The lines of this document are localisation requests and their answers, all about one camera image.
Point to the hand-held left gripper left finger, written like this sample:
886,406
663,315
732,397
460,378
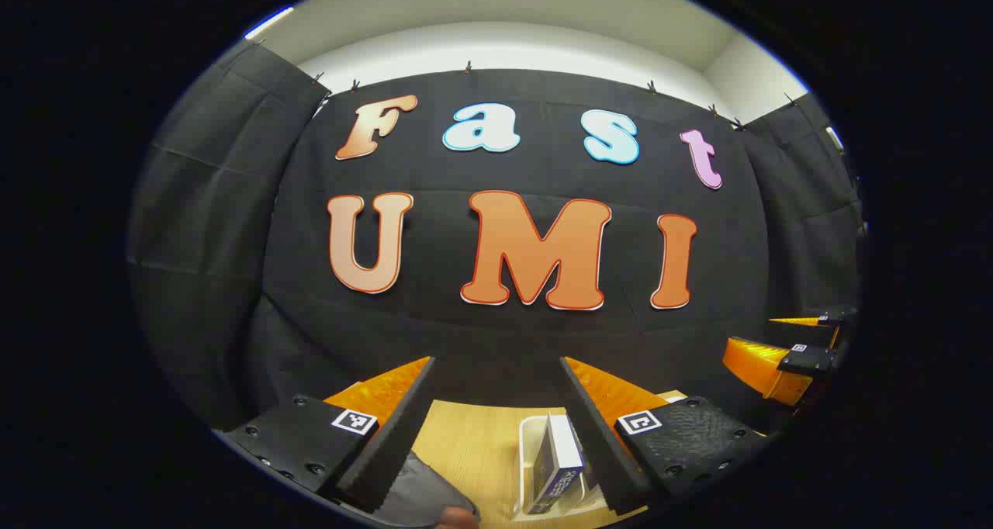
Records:
392,444

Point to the blue cover book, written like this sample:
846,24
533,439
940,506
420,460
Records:
560,459

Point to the white bookshelf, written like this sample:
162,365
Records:
529,451

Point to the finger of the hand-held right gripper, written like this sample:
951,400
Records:
836,317
764,366

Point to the ceiling light strip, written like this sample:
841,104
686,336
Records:
270,22

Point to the grey schoolbag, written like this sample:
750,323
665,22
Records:
415,490

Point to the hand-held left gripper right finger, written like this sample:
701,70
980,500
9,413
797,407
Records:
601,436

